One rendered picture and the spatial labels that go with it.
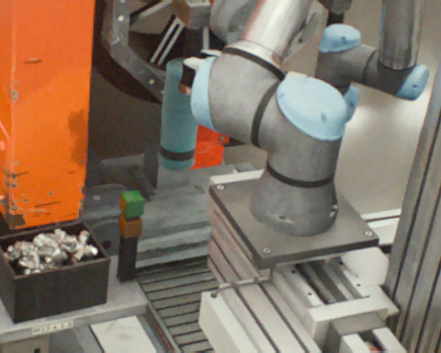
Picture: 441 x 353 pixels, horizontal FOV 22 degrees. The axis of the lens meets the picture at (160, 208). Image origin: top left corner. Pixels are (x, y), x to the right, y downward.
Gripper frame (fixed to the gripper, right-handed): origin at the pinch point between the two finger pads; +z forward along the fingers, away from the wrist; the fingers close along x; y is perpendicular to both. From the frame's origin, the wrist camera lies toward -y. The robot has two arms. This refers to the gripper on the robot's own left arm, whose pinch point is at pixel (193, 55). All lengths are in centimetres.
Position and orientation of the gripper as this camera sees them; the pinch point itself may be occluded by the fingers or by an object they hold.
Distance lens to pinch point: 240.0
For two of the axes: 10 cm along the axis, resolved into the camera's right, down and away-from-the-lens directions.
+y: -0.9, 8.2, 5.6
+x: 3.7, -5.0, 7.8
